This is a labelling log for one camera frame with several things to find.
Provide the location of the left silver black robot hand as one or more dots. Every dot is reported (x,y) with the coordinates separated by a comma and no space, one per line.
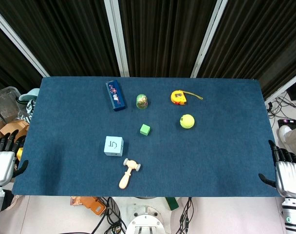
(2,163)

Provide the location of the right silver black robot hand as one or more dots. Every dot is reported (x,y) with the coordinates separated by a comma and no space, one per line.
(288,173)

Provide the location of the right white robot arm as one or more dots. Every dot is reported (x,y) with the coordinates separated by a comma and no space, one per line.
(292,214)

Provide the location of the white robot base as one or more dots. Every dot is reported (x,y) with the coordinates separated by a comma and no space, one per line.
(145,219)

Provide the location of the yellow tennis ball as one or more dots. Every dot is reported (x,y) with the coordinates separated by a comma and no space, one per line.
(187,121)

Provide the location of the person's beige trouser leg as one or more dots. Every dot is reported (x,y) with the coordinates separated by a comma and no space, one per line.
(295,141)

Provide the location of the brown cardboard box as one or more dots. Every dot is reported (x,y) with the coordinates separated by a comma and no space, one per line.
(14,128)

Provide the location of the person's white shoe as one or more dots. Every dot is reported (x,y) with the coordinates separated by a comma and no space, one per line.
(284,132)

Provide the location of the black power strip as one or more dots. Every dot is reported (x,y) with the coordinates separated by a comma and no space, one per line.
(290,122)

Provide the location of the clear plastic storage bin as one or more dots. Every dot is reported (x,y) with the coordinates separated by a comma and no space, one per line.
(4,102)

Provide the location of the blue felt table mat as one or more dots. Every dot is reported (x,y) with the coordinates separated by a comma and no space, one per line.
(89,117)

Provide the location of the light blue number cube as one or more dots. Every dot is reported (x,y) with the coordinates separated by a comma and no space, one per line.
(113,145)

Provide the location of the green block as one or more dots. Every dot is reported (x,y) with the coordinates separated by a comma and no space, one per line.
(172,203)

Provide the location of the wooden toy hammer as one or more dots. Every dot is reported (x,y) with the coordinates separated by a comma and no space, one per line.
(128,173)

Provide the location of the yellow tape measure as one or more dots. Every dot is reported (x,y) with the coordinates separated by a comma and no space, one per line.
(179,97)

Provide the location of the dark blue rectangular box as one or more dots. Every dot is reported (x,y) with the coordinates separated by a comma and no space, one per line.
(116,95)

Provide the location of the small green cube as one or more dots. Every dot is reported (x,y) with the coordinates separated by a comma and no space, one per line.
(145,129)

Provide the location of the green patterned egg toy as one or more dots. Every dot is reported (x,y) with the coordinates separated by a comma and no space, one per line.
(142,101)

